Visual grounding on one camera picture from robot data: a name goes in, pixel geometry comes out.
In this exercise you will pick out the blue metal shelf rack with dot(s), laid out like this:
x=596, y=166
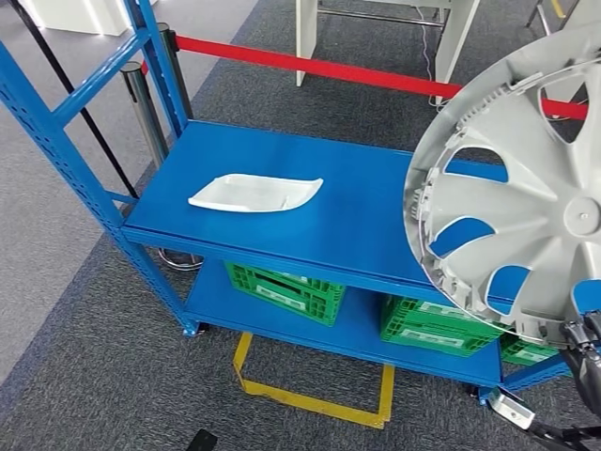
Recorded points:
x=305, y=187

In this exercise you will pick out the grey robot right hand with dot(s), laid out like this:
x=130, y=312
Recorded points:
x=589, y=361

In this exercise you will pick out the white plastic tray part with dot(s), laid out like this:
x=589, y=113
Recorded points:
x=253, y=194

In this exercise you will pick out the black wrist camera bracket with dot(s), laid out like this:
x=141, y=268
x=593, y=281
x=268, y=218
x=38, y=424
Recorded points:
x=554, y=436

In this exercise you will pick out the red barrier belt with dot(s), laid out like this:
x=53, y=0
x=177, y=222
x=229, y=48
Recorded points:
x=305, y=65

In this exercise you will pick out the chrome stanchion post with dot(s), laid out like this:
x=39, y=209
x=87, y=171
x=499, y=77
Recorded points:
x=143, y=112

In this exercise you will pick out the grey plastic wheel hubcap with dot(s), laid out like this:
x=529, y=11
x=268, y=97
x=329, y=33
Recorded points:
x=530, y=199

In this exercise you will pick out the white panel-leg table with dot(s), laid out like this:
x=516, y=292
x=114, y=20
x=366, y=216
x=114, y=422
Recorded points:
x=305, y=37

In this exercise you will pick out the green plastic crate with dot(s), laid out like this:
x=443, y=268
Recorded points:
x=399, y=330
x=323, y=308
x=525, y=355

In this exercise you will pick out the metal frame legs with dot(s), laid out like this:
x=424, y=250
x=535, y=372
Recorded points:
x=540, y=15

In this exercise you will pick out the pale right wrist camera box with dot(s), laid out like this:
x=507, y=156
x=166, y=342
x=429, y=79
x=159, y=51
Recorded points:
x=510, y=408

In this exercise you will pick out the dark stanchion post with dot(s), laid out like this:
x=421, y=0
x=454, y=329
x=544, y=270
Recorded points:
x=177, y=74

